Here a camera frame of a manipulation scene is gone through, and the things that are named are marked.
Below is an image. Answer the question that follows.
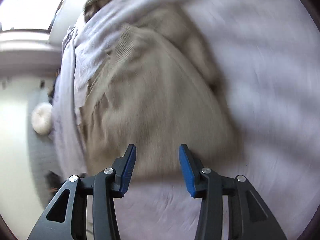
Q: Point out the bright bedroom window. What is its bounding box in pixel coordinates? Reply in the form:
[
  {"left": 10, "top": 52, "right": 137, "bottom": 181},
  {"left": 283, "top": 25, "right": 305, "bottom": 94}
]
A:
[{"left": 1, "top": 0, "right": 63, "bottom": 32}]

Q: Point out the round white pleated cushion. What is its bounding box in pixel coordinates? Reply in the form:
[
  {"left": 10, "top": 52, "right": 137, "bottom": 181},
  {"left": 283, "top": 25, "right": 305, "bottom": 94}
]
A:
[{"left": 31, "top": 102, "right": 53, "bottom": 135}]

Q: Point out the lavender embossed bed blanket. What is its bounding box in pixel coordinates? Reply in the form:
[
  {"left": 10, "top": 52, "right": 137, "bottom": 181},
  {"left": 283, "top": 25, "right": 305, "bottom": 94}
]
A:
[{"left": 53, "top": 0, "right": 319, "bottom": 239}]

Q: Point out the grey quilted headboard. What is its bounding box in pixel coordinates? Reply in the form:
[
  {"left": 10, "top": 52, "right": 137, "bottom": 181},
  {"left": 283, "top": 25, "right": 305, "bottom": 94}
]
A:
[{"left": 27, "top": 88, "right": 62, "bottom": 207}]

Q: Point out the olive brown knit sweater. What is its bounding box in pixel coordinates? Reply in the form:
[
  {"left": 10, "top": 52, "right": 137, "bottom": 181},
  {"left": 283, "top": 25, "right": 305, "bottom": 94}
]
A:
[{"left": 80, "top": 6, "right": 239, "bottom": 180}]

